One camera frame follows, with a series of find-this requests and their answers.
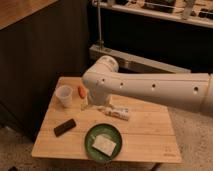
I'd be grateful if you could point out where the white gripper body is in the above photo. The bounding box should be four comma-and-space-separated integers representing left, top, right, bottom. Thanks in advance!
88, 90, 110, 106

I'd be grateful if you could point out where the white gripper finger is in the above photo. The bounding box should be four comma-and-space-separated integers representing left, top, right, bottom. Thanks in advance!
81, 102, 89, 111

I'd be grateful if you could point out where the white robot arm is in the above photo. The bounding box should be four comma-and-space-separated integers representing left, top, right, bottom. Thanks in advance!
82, 56, 213, 117

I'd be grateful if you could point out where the small orange carrot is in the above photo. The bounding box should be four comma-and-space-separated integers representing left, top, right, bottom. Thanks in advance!
78, 86, 86, 99

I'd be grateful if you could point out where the black rectangular block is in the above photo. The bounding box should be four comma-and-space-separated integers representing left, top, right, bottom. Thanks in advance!
54, 119, 76, 137

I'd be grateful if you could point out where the translucent plastic cup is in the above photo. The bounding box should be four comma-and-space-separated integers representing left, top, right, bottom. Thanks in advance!
55, 85, 73, 108

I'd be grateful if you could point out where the small wooden table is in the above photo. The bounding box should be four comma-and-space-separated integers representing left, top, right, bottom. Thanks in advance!
30, 76, 183, 164

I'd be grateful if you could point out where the green round plate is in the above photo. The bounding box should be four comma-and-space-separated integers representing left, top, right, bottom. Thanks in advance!
84, 123, 122, 163

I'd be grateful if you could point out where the white sponge on plate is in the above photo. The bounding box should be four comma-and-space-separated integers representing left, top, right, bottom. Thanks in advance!
92, 135, 116, 156

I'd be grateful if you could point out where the vertical metal pole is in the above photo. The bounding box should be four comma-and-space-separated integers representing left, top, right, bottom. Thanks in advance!
97, 0, 104, 50

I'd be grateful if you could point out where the dark wooden cabinet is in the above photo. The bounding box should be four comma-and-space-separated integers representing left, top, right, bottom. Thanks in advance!
0, 0, 89, 140

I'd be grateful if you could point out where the cluttered background shelf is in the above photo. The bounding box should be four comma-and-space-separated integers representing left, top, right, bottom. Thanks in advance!
91, 0, 213, 29

